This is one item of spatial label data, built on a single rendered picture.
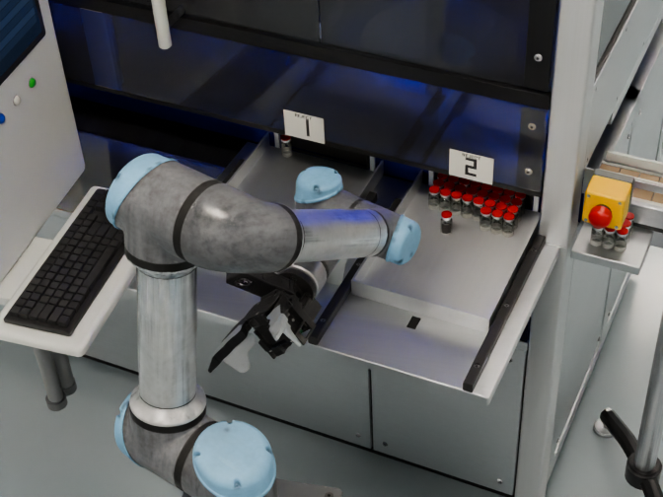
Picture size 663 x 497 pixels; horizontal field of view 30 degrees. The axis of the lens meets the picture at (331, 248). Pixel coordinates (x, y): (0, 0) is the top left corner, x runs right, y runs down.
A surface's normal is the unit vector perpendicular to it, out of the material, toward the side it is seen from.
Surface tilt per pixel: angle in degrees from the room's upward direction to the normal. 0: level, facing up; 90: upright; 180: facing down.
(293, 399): 90
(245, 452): 7
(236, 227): 50
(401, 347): 0
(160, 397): 81
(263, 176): 0
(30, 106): 90
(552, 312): 90
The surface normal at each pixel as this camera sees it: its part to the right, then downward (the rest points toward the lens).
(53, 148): 0.95, 0.18
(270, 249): 0.55, 0.39
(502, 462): -0.41, 0.62
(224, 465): 0.07, -0.69
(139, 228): -0.58, 0.42
